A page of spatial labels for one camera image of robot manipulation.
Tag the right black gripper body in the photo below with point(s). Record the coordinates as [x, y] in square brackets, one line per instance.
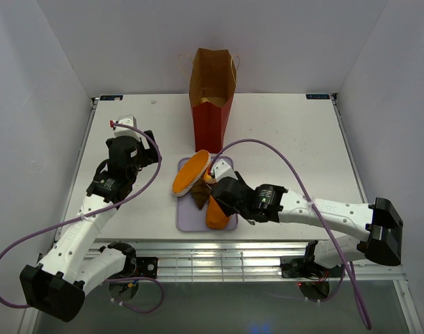
[232, 211]

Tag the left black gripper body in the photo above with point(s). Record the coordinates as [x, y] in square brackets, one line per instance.
[145, 156]

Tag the small round sugared bun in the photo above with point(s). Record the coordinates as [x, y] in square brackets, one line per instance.
[208, 178]

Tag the long oval orange bread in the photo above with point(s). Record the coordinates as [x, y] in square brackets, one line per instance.
[190, 173]

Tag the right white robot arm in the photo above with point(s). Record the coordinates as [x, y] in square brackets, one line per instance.
[369, 231]

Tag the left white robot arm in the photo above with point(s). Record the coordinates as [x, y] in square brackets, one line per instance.
[59, 283]

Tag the orange loaf bread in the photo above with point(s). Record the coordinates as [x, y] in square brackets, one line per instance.
[215, 218]

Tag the red brown paper bag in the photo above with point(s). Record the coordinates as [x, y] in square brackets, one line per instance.
[213, 75]

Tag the brown croissant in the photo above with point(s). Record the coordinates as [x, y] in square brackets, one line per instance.
[200, 192]

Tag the lilac plastic tray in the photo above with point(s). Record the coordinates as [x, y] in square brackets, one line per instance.
[190, 218]

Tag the left blue label sticker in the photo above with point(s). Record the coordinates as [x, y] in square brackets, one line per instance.
[111, 98]

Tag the blue label sticker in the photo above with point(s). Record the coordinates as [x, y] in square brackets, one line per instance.
[111, 98]
[318, 96]

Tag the right blue label sticker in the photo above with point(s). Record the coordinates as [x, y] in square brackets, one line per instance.
[318, 96]

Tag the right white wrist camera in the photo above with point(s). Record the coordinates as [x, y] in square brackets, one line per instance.
[222, 169]

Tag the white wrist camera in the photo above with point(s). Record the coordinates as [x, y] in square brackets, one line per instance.
[222, 169]
[124, 126]

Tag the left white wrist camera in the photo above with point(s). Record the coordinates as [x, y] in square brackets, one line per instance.
[124, 126]

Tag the aluminium frame rail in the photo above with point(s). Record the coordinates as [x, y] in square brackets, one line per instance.
[225, 287]

